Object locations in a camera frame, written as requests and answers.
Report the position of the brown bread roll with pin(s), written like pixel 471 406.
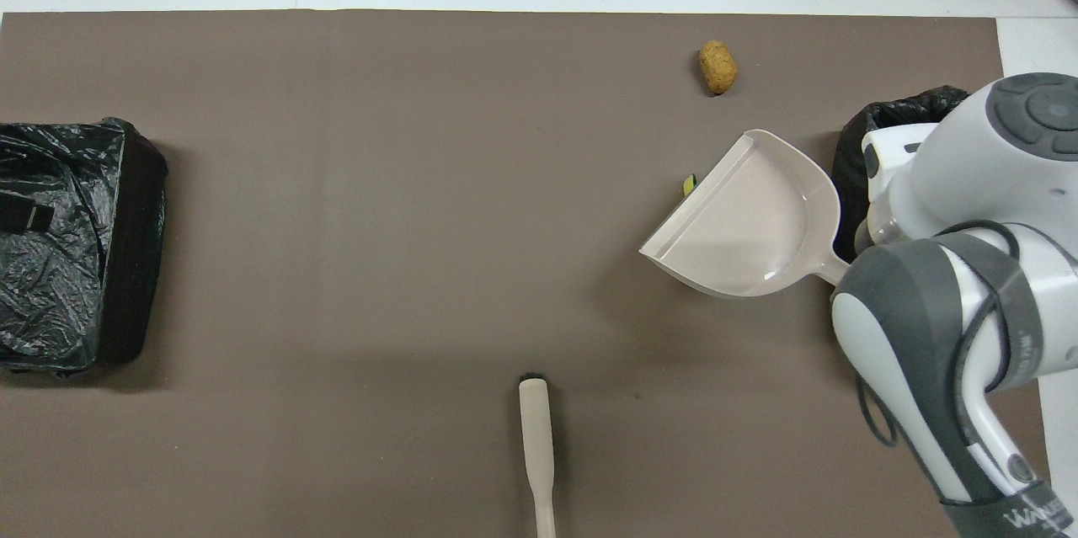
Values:
pixel 717 66

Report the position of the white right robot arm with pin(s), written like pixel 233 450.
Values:
pixel 952 176

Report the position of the yellow green sponge piece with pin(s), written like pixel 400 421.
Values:
pixel 690 184

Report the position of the brown table mat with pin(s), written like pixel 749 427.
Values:
pixel 337 184

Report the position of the bin with black bag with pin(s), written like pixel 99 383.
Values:
pixel 893 113
pixel 84 285

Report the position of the beige hand brush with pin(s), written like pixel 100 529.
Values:
pixel 536 437

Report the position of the beige plastic dustpan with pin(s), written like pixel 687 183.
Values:
pixel 741 226

